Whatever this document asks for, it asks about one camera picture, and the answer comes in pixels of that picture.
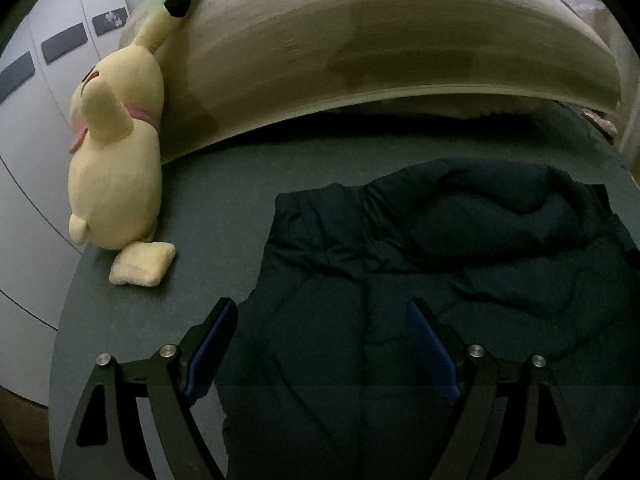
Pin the beige padded headboard cushion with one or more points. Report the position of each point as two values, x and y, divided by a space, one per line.
375 40

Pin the bed with grey sheet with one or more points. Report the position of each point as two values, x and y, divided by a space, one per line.
210 210

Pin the pink plastic bag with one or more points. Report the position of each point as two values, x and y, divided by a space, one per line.
582 7

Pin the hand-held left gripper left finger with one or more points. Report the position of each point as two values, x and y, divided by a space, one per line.
210 355

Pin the yellow plush toy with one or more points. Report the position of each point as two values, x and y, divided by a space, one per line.
117 160

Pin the dark puffer jacket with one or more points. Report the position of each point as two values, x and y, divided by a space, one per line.
425 285

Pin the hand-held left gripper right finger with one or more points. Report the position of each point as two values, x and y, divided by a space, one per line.
435 355

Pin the white wardrobe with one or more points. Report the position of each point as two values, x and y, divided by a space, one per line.
45 135

